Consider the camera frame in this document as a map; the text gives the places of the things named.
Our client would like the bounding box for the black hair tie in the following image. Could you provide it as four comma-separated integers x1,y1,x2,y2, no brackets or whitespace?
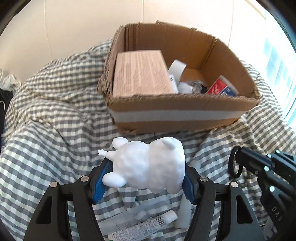
228,146,244,179

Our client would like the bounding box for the white plaster figurine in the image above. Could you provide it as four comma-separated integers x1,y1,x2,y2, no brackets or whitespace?
98,137,186,194

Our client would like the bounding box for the clear tape roll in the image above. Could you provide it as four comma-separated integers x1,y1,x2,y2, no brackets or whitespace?
168,59,187,83

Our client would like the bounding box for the clear plastic packet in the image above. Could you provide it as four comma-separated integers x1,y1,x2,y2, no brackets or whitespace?
98,196,171,235

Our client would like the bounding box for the white ointment tube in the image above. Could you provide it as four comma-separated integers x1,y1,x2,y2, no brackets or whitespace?
107,210,178,241

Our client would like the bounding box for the grey checkered bed sheet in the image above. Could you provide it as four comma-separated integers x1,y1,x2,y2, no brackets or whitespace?
1,40,295,240

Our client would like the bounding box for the red blue small box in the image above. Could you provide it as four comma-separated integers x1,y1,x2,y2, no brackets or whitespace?
206,75,239,96

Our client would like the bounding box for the white crumpled tissue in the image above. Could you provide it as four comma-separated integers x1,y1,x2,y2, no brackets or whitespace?
177,80,208,94

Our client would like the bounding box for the window with blinds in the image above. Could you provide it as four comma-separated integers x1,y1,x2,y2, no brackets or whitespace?
260,1,295,124

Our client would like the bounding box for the brown cardboard box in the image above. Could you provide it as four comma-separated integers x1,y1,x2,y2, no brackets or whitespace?
98,22,260,135

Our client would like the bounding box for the black cloth pile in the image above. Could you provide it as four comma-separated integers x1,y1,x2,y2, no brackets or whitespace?
0,89,13,134

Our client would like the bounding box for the brown printed carton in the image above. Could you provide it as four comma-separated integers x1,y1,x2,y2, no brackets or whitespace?
113,50,176,97

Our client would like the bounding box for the white cloth pile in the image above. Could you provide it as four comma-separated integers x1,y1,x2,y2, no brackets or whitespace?
0,69,21,92

